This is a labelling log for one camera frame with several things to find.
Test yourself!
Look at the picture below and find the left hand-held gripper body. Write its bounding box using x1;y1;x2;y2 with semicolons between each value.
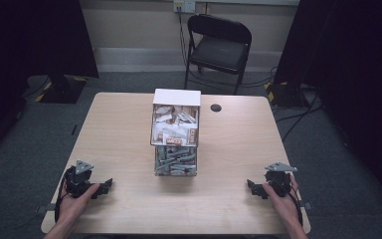
63;159;96;199

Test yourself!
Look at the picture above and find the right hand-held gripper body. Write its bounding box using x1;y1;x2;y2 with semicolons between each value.
264;161;298;198

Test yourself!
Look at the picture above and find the person's left hand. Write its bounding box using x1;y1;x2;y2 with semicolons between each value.
57;182;100;230

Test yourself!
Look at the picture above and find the person's right hand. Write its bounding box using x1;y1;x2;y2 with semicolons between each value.
262;174;302;231

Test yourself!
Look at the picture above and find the pile of grey packets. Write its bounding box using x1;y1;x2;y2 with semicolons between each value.
155;146;197;176

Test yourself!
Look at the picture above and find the black stand base striped tape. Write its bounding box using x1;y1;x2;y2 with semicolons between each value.
34;74;90;105
264;81;316;110

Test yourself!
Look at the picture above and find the pile of white brown packets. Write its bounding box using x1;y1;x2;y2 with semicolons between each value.
152;105;200;147

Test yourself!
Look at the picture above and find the white two-tier storage box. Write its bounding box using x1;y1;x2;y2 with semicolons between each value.
149;88;202;177

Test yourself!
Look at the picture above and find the black folding chair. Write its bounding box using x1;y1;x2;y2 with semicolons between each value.
183;13;253;96

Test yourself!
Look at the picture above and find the black curtain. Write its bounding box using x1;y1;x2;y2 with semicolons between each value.
273;0;382;203
0;0;100;167

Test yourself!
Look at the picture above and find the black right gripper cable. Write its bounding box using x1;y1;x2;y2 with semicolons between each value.
287;174;304;227

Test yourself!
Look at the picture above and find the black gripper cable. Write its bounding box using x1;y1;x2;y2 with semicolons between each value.
54;167;76;224
287;174;304;227

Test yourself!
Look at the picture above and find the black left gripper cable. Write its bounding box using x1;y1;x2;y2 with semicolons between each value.
54;167;76;224

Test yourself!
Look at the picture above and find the black floor cable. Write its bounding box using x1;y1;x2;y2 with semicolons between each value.
274;89;326;142

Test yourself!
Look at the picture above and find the white wall socket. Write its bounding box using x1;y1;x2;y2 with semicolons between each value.
173;0;197;15

